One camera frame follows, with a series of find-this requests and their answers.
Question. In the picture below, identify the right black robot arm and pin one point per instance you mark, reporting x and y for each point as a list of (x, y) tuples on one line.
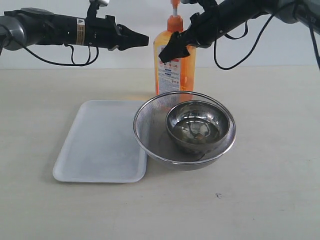
[(239, 12)]

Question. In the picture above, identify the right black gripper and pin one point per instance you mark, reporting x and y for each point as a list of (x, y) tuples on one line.
[(203, 30)]

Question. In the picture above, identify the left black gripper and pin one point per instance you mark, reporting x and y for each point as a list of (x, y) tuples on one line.
[(104, 33)]

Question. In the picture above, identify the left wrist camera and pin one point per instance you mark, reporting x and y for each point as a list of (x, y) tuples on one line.
[(94, 6)]

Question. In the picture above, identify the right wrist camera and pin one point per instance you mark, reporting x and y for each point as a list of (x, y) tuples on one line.
[(207, 5)]

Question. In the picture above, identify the steel mesh strainer basket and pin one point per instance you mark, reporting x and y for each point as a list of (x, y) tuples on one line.
[(150, 131)]

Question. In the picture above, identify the small stainless steel bowl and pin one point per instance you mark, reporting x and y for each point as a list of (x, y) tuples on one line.
[(198, 126)]

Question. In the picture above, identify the white rectangular plastic tray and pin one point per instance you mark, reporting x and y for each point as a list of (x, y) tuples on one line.
[(100, 146)]

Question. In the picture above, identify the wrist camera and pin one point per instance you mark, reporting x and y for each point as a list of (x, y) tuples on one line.
[(207, 5), (94, 6)]

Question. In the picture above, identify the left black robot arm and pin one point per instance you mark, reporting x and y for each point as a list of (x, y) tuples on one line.
[(34, 26)]

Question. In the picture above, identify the orange dish soap bottle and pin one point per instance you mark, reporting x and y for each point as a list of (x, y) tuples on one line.
[(178, 74)]

